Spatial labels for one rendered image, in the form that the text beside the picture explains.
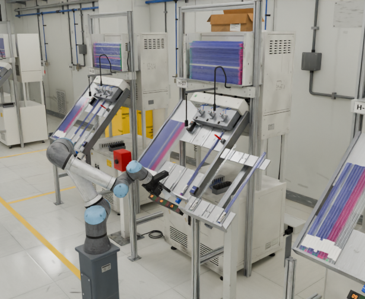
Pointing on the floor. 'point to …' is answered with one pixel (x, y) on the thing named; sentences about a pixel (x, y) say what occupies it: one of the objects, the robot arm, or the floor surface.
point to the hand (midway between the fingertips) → (169, 193)
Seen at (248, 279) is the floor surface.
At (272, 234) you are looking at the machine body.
